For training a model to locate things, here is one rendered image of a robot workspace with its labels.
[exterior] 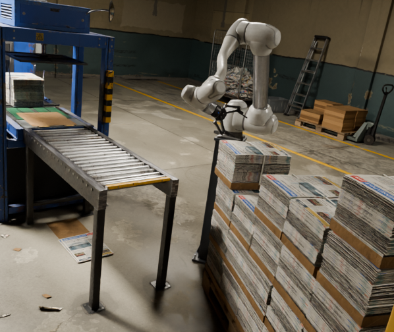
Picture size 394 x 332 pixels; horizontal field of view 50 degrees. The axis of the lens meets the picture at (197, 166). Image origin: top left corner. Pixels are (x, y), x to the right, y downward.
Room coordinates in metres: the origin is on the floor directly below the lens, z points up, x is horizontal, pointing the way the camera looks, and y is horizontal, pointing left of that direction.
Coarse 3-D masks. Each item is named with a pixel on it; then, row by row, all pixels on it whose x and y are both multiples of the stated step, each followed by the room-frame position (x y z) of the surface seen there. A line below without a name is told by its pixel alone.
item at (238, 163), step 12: (228, 144) 2.52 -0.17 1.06; (240, 144) 2.57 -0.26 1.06; (228, 156) 2.44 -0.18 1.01; (240, 156) 2.35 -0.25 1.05; (252, 156) 2.38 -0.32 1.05; (228, 168) 2.43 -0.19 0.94; (240, 168) 2.36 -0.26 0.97; (252, 168) 2.39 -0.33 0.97; (240, 180) 2.37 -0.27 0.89; (252, 180) 2.40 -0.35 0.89
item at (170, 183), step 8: (88, 128) 3.41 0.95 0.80; (104, 136) 3.23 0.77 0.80; (120, 144) 3.07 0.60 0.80; (128, 152) 2.91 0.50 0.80; (144, 160) 2.78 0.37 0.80; (152, 168) 2.65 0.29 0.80; (160, 168) 2.66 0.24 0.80; (168, 176) 2.53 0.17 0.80; (152, 184) 2.63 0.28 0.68; (160, 184) 2.56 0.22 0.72; (168, 184) 2.50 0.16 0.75; (176, 184) 2.49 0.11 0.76; (168, 192) 2.49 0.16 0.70; (176, 192) 2.49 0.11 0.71
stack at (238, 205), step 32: (224, 192) 2.45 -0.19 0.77; (256, 192) 2.37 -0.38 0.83; (224, 224) 2.37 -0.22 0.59; (256, 224) 2.01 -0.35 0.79; (288, 256) 1.69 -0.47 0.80; (224, 288) 2.23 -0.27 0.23; (256, 288) 1.87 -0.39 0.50; (288, 288) 1.64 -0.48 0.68; (224, 320) 2.19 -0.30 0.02; (256, 320) 1.83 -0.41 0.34; (288, 320) 1.59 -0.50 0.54
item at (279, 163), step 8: (256, 144) 2.63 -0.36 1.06; (264, 144) 2.65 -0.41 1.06; (272, 144) 2.67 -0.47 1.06; (272, 152) 2.49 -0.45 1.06; (280, 152) 2.51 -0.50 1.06; (272, 160) 2.43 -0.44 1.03; (280, 160) 2.44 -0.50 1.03; (288, 160) 2.46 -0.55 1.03; (272, 168) 2.43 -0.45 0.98; (280, 168) 2.45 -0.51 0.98; (288, 168) 2.47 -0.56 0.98
